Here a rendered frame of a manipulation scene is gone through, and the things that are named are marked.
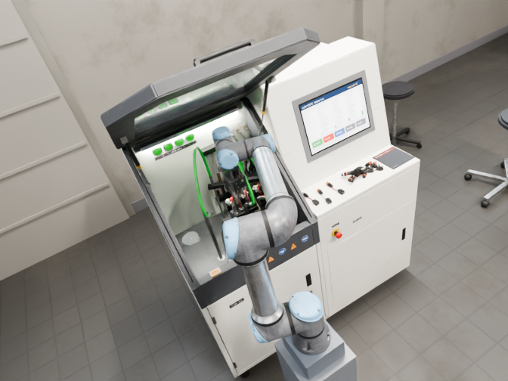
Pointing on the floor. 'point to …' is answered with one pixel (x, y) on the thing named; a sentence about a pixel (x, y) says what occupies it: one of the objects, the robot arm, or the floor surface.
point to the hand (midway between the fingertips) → (237, 196)
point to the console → (359, 214)
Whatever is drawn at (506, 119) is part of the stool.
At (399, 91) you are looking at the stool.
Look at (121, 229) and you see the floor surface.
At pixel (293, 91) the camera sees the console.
